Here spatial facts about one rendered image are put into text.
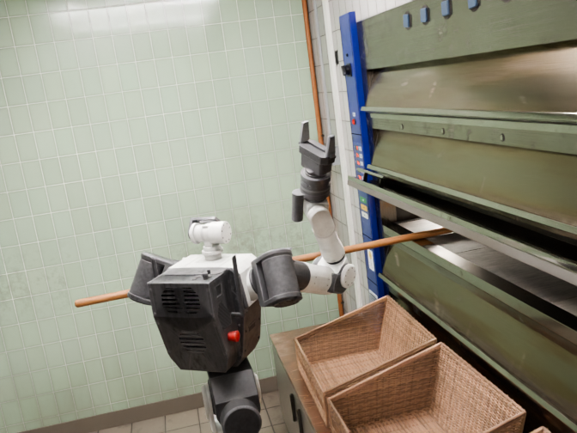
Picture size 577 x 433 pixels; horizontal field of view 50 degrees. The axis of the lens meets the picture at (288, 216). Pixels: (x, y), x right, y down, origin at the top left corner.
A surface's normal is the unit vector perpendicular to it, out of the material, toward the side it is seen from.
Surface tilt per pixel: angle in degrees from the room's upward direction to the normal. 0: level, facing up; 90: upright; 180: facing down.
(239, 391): 45
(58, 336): 90
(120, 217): 90
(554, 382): 70
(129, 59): 90
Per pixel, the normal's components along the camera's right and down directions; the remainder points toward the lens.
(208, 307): -0.38, 0.25
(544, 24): -0.97, 0.17
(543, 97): -0.95, -0.18
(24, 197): 0.21, 0.18
